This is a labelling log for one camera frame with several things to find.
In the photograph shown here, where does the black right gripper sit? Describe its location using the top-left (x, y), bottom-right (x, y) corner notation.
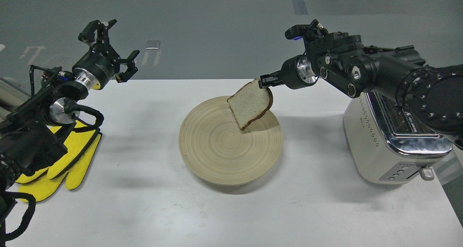
top-left (258, 55), bottom-right (319, 89)

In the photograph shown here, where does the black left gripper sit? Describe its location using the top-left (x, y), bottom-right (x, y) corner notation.
top-left (72, 19), bottom-right (140, 90)

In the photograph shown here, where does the slice of brown bread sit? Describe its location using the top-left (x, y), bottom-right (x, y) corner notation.
top-left (226, 78), bottom-right (273, 131)

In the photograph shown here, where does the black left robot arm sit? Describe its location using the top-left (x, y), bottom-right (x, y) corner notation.
top-left (0, 19), bottom-right (140, 247)

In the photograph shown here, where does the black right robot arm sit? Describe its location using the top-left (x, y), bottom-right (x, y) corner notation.
top-left (259, 20), bottom-right (463, 149)

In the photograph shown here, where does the cream and chrome toaster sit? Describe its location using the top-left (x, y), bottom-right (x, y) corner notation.
top-left (343, 92), bottom-right (453, 185)

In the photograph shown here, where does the grey floor socket plate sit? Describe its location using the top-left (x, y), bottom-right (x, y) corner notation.
top-left (144, 41), bottom-right (161, 50)

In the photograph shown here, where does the round wooden plate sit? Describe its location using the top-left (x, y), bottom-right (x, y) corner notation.
top-left (178, 96), bottom-right (284, 186)

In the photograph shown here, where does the yellow oven mitt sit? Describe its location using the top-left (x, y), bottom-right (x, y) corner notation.
top-left (16, 129), bottom-right (102, 201)

